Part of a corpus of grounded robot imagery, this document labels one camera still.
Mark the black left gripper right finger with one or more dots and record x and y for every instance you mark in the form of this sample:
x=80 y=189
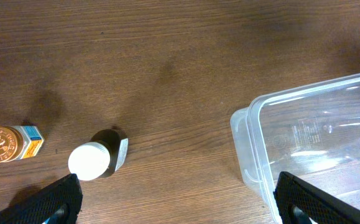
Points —
x=299 y=202

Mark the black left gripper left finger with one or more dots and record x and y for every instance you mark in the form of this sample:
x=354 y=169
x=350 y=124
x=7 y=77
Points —
x=59 y=202

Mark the dark brown syrup bottle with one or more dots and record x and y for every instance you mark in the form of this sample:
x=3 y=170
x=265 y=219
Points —
x=100 y=157

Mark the gold-lid small balm jar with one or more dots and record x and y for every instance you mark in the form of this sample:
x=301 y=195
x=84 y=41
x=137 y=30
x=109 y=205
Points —
x=19 y=142

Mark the clear plastic container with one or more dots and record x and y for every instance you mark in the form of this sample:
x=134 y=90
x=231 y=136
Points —
x=312 y=132

